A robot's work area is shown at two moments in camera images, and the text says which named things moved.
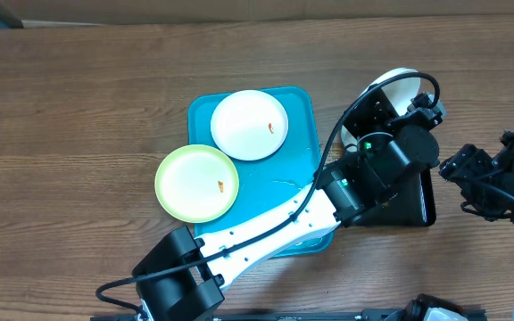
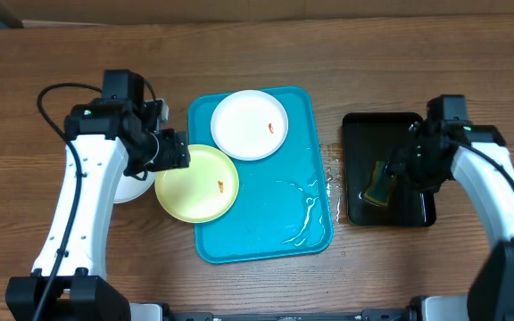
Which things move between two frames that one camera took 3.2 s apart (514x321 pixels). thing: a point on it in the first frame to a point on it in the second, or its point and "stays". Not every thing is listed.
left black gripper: [364, 121] to [178, 155]
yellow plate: [196, 183] stays
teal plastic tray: [267, 183] stays
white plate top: [249, 125] stays
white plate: [402, 92] to [128, 190]
